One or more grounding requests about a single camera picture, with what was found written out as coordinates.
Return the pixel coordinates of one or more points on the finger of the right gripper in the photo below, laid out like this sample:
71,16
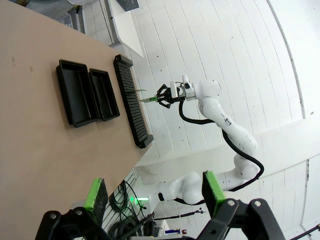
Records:
165,102
162,90

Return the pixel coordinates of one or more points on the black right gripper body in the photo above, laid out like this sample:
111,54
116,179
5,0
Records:
183,93

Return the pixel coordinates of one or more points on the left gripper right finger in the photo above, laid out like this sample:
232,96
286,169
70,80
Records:
215,192

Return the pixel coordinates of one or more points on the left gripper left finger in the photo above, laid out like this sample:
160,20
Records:
97,197

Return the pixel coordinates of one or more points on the green circuit board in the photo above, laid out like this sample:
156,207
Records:
146,100
140,90

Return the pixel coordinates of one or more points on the black ESD tray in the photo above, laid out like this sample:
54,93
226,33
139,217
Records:
103,95
75,92

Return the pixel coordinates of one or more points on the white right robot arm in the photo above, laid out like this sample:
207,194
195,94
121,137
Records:
215,107

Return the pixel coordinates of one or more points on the black tripod stand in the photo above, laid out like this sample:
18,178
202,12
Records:
190,214

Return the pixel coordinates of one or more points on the white folding table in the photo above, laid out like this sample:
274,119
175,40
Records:
127,32

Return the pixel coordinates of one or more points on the grey plastic mesh basket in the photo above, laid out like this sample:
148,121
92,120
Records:
127,3

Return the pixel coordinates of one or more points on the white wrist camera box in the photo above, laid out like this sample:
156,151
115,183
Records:
175,90

